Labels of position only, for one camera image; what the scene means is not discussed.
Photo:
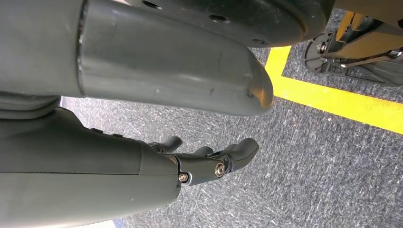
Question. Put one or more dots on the yellow floor tape strip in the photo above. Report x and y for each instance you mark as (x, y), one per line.
(330, 100)

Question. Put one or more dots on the yellow black machine base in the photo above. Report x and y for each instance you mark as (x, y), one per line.
(362, 47)

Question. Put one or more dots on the black round disc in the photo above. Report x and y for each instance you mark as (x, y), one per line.
(252, 22)

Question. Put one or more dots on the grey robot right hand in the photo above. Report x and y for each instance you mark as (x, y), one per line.
(78, 176)

